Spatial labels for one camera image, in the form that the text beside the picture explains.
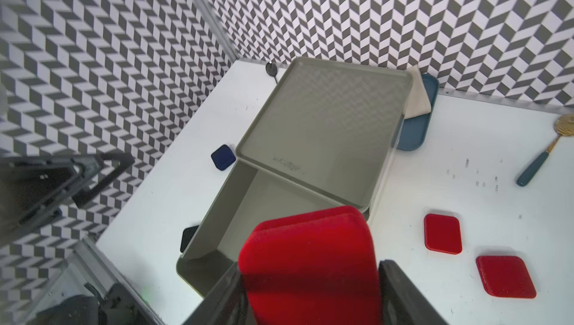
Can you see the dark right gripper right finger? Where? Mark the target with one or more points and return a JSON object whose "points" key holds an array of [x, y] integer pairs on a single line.
{"points": [[402, 302]]}

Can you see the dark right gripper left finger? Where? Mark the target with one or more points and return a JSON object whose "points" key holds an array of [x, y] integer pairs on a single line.
{"points": [[226, 303]]}

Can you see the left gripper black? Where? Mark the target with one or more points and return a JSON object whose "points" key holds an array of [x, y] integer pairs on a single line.
{"points": [[33, 188]]}

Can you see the red brooch box one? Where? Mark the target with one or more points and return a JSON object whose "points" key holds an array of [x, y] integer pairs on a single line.
{"points": [[442, 234]]}

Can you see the red brooch box three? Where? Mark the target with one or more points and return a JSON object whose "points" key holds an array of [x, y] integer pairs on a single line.
{"points": [[313, 268]]}

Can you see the red brooch box two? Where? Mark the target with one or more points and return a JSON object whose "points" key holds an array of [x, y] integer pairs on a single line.
{"points": [[506, 277]]}

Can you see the grey top drawer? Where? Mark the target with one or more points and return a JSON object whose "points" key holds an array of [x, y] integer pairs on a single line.
{"points": [[254, 193]]}

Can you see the black brooch box left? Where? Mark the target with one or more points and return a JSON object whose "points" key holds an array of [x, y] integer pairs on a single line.
{"points": [[187, 236]]}

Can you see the navy brooch box one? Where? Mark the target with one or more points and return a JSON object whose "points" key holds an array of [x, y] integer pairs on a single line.
{"points": [[223, 157]]}

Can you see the three-tier drawer cabinet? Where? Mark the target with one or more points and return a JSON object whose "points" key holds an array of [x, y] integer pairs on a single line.
{"points": [[330, 128]]}

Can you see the blue tray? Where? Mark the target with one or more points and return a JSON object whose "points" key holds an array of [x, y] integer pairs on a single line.
{"points": [[414, 130]]}

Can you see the black spoon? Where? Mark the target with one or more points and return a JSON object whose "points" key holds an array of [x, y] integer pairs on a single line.
{"points": [[272, 70]]}

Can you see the gold spoon teal handle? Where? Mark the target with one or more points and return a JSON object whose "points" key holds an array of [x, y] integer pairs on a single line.
{"points": [[564, 129]]}

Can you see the aluminium corner post left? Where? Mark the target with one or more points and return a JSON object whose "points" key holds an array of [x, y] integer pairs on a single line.
{"points": [[204, 7]]}

